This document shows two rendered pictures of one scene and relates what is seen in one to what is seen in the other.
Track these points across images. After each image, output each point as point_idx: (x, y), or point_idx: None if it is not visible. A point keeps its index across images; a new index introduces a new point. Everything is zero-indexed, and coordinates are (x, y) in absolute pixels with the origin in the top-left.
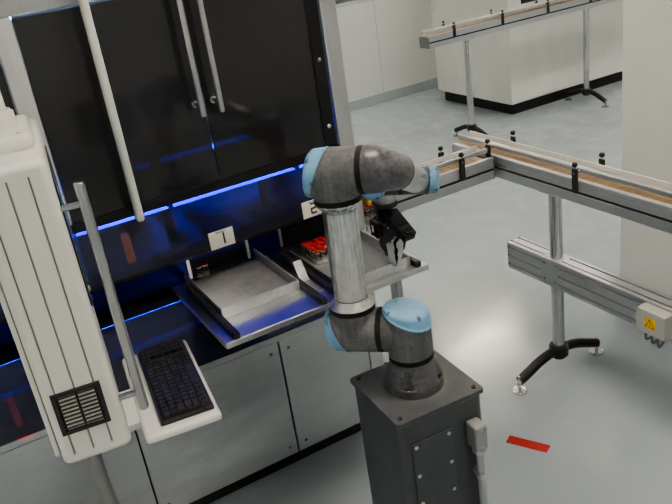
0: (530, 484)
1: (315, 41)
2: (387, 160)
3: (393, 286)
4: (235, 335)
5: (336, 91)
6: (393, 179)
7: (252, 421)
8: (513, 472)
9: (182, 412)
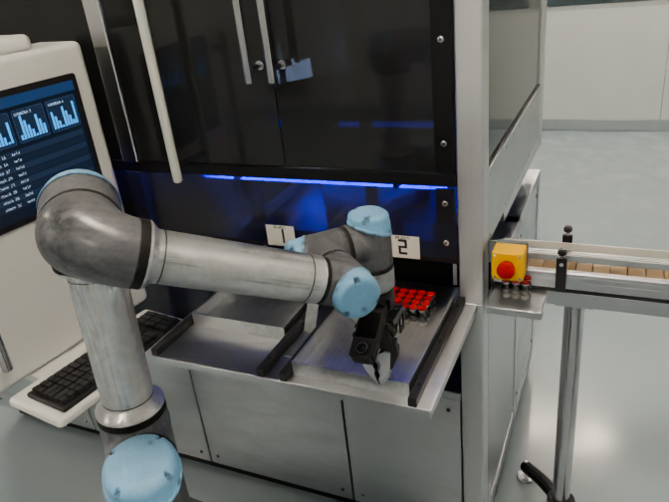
0: None
1: (437, 8)
2: (58, 233)
3: (558, 397)
4: (152, 351)
5: (462, 95)
6: (69, 268)
7: (303, 438)
8: None
9: (45, 396)
